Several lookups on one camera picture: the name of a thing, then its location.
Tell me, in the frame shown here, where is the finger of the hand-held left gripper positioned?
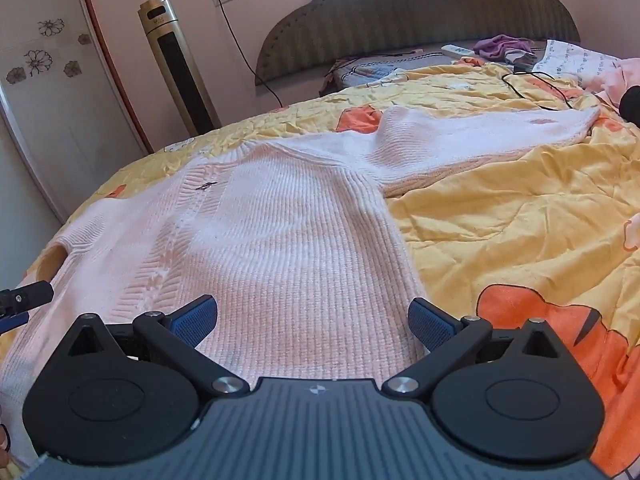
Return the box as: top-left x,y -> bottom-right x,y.
0,281 -> 55,333

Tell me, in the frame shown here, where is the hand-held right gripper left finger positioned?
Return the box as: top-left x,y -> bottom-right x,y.
65,296 -> 251,402

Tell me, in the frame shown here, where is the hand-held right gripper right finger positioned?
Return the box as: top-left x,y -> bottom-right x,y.
381,298 -> 572,402

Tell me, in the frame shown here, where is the pink knitted sweater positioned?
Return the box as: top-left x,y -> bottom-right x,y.
0,106 -> 601,466

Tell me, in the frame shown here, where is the yellow printed quilt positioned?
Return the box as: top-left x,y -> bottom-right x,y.
37,57 -> 640,478

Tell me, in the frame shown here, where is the white wardrobe with flower decals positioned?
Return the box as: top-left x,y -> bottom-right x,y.
0,0 -> 153,226

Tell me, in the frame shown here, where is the gold tower air conditioner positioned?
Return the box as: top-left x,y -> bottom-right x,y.
138,0 -> 222,137

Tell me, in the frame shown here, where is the purple cloth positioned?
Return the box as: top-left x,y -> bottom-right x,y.
472,35 -> 535,63

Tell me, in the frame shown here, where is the black round object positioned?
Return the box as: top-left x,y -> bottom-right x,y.
619,85 -> 640,126

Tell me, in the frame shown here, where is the white floral pillow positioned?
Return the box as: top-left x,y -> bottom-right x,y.
531,39 -> 626,92

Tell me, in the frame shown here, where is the light pink cloth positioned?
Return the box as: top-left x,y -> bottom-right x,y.
582,57 -> 640,106

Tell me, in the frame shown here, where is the grey padded headboard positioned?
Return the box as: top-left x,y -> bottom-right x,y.
255,0 -> 581,86

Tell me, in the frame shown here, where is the thin black cable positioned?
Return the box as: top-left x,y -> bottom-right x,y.
501,71 -> 601,111

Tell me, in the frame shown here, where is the black power cable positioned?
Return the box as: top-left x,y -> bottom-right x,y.
216,0 -> 290,111

